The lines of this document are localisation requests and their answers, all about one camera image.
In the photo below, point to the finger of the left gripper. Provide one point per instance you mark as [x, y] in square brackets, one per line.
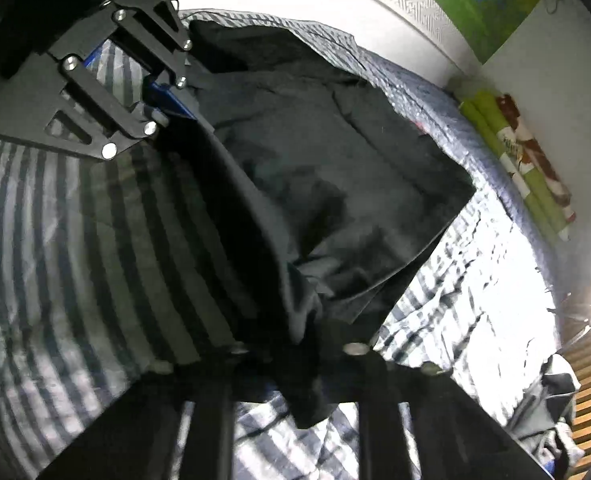
[116, 128]

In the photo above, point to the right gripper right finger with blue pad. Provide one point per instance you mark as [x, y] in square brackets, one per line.
[454, 437]

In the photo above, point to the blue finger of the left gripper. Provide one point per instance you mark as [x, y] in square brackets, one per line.
[154, 35]

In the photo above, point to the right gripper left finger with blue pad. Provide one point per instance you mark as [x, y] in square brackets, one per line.
[186, 416]

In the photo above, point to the dark grey jacket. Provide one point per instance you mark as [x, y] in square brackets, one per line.
[315, 202]

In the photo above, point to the blue-grey crumpled garment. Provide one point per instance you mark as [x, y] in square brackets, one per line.
[542, 422]

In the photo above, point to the blue striped bed sheet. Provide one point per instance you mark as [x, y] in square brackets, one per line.
[99, 283]

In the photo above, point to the green folded blanket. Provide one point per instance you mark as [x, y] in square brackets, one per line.
[491, 123]

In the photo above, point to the red white folded blanket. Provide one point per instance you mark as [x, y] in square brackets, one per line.
[557, 188]

